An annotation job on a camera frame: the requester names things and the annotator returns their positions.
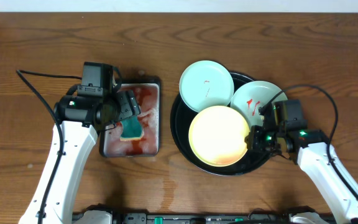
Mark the green yellow sponge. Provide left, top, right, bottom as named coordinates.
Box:
left=120, top=116, right=144, bottom=141

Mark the yellow plate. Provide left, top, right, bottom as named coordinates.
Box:
left=188, top=106, right=250, bottom=167

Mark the light blue plate with streaks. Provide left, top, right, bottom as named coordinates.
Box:
left=230, top=81, right=281, bottom=127

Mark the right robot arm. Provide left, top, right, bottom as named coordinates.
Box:
left=245, top=119, right=358, bottom=223

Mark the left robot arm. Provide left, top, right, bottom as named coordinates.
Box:
left=19, top=90, right=140, bottom=223

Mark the black rectangular soapy water tray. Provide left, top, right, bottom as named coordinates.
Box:
left=99, top=77, right=160, bottom=157

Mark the round black serving tray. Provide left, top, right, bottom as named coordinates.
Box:
left=170, top=71, right=276, bottom=177

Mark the light blue plate upper left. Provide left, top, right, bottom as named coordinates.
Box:
left=179, top=60, right=234, bottom=112

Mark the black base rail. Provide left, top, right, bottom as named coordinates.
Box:
left=71, top=205, right=336, bottom=224

